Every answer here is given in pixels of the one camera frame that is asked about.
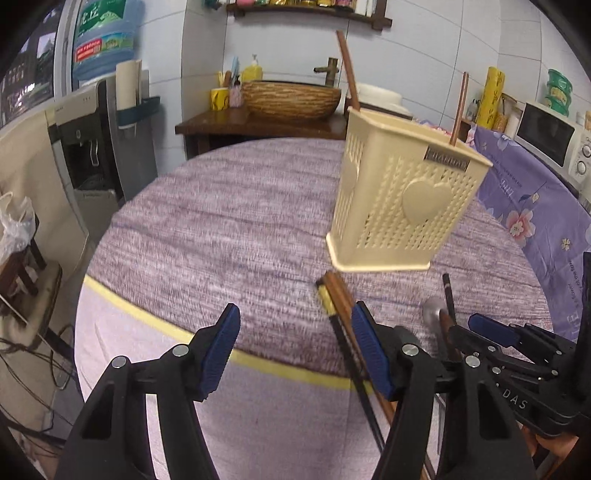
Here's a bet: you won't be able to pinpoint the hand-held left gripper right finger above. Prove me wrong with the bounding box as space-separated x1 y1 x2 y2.
351 300 536 480

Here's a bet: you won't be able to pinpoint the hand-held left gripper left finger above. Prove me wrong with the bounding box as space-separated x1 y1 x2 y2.
55 303 242 480

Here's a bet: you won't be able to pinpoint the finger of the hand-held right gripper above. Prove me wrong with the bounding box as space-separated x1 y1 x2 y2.
445 324 537 385
468 312 576 366

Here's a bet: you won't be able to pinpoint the small metal spoon brown handle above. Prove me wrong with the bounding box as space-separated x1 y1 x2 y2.
422 296 460 363

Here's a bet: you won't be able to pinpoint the black chopstick yellow band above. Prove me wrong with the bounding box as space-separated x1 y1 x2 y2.
442 274 457 321
315 279 386 455

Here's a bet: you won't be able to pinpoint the cream plastic utensil basket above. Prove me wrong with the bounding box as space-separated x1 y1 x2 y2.
325 107 494 272

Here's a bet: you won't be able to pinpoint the person's right hand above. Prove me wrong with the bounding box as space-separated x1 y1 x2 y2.
526 431 580 480

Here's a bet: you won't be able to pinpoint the purple floral cloth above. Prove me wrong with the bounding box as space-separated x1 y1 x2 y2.
471 124 591 342

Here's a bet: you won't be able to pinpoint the wooden chair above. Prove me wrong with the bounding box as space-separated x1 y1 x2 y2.
0 217 63 337

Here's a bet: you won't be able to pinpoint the white microwave oven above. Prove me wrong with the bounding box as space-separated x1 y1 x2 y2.
515 100 591 195

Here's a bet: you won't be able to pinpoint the dark wooden cabinet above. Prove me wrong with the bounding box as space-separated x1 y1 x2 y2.
174 111 349 160

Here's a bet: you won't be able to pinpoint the yellow plastic roll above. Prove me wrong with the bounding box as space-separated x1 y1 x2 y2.
475 66 505 130

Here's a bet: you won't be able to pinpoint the clear plastic bag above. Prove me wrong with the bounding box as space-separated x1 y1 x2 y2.
0 191 38 264

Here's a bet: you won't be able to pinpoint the stack of green cans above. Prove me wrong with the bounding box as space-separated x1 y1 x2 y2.
545 69 574 116

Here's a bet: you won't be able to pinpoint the teal plastic holder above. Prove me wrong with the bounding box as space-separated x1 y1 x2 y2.
115 96 161 127

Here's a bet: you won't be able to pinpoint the white round pot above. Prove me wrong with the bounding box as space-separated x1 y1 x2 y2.
344 84 414 121

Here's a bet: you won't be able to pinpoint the grey water dispenser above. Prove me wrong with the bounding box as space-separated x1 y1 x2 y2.
48 69 160 241

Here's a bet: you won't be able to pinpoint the woven wicker basin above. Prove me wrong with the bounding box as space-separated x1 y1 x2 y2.
241 80 342 123

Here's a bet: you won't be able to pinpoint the yellow soap bottle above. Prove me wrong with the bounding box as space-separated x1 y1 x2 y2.
241 54 264 84

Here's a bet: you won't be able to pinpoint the bronze faucet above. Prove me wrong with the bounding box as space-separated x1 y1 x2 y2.
314 56 341 88

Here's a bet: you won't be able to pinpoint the window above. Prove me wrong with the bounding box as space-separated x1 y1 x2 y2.
0 0 75 130

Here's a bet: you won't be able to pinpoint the blue water bottle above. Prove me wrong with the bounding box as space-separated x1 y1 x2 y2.
71 0 145 84

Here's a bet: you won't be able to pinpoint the row of small packets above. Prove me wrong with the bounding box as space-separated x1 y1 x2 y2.
231 0 389 10

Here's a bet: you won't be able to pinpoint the black cables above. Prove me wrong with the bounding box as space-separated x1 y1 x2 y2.
0 323 79 444

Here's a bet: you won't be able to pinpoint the dark wooden wall shelf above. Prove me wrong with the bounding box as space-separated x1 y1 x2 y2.
226 0 393 31

